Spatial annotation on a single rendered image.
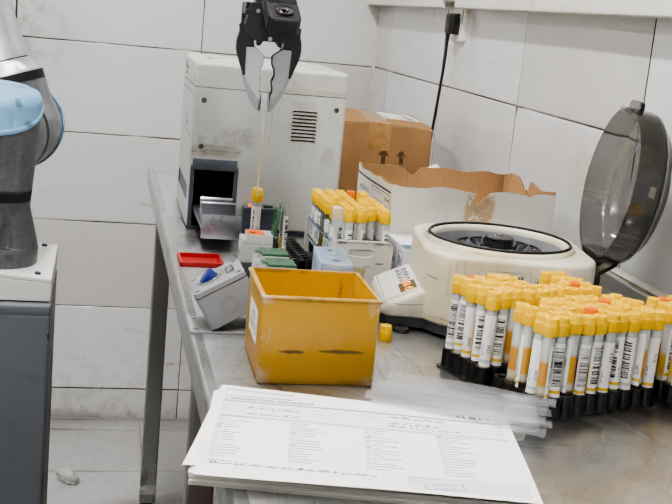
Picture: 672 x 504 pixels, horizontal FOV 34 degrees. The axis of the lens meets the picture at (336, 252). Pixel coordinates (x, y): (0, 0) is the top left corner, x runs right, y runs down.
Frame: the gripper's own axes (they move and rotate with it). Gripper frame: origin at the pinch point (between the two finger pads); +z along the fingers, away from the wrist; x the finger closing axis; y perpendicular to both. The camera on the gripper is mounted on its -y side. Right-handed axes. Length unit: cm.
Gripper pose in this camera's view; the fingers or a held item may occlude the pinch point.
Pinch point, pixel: (264, 102)
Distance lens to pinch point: 160.3
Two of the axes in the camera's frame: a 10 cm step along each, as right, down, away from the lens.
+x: -9.8, -0.5, -2.0
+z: -0.9, 9.7, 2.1
